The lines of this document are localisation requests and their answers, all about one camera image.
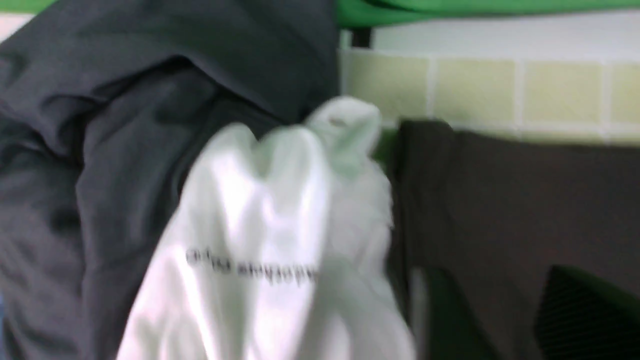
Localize green backdrop cloth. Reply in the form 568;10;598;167
0;0;640;28

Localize white crumpled shirt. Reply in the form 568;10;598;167
117;96;416;360

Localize dark gray long-sleeve shirt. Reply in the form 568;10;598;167
386;120;639;360

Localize dark gray crumpled garment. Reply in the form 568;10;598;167
0;0;339;360

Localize light green checkered tablecloth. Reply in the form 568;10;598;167
340;50;639;146

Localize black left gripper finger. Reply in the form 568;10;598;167
534;265;640;360

